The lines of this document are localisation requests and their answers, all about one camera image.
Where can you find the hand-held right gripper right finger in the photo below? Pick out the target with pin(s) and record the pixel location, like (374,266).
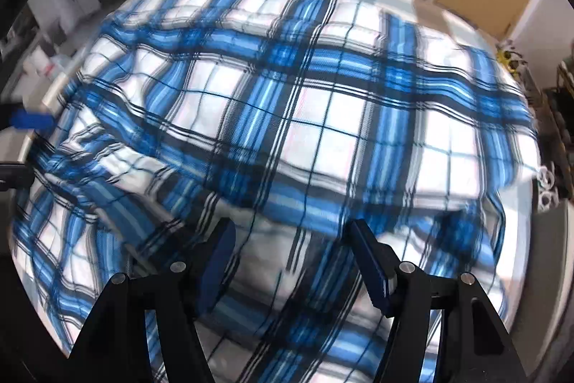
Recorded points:
(372,271)

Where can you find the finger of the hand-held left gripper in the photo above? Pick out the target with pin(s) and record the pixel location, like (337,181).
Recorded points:
(15,177)
(31,120)

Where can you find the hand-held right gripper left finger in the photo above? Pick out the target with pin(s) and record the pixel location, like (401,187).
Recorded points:
(215,275)

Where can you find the blue white plaid shirt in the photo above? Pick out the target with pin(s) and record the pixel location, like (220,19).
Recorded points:
(291,118)

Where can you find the group of sneakers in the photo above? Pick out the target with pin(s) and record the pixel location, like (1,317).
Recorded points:
(509,58)

